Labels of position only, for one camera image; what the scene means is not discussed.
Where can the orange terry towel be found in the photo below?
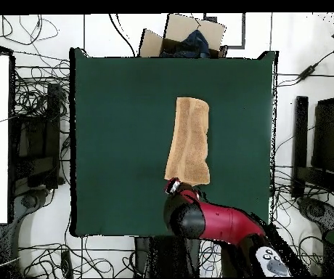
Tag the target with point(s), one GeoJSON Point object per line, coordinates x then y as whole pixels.
{"type": "Point", "coordinates": [190, 139]}

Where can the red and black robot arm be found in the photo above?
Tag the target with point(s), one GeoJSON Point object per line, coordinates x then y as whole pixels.
{"type": "Point", "coordinates": [225, 223]}

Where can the black flat panel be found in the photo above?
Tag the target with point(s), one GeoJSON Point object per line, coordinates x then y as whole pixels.
{"type": "Point", "coordinates": [328, 136]}

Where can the dark green table cloth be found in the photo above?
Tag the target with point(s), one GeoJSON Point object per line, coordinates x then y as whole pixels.
{"type": "Point", "coordinates": [111, 116]}

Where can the black power strip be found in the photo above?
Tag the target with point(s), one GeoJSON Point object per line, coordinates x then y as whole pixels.
{"type": "Point", "coordinates": [66, 263]}

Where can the black upright bar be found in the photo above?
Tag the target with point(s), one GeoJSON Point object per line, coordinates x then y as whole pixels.
{"type": "Point", "coordinates": [300, 130]}

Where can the grey stand base with caster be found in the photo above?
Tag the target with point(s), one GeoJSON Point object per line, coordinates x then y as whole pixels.
{"type": "Point", "coordinates": [29, 201]}
{"type": "Point", "coordinates": [315, 209]}

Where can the black chair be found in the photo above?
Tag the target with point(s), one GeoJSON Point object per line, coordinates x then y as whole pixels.
{"type": "Point", "coordinates": [36, 139]}

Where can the blue jeans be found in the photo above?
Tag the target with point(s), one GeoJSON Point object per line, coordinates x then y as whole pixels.
{"type": "Point", "coordinates": [196, 40]}

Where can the open cardboard box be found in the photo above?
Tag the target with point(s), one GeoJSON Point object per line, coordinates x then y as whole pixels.
{"type": "Point", "coordinates": [181, 27]}

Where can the black power adapter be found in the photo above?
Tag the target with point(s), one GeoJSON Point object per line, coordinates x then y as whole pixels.
{"type": "Point", "coordinates": [306, 73]}

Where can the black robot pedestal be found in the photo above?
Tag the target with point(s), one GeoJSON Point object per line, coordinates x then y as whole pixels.
{"type": "Point", "coordinates": [167, 255]}

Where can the black rectangular frame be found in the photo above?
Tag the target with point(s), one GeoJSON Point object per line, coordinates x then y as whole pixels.
{"type": "Point", "coordinates": [243, 32]}

